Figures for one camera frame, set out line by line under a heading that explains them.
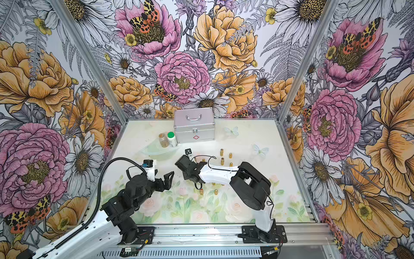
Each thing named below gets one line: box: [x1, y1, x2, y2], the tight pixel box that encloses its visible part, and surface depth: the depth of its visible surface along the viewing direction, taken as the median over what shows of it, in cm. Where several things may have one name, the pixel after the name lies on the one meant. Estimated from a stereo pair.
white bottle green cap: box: [167, 131, 178, 148], surface depth 104 cm
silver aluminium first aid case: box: [173, 106, 216, 145], surface depth 104 cm
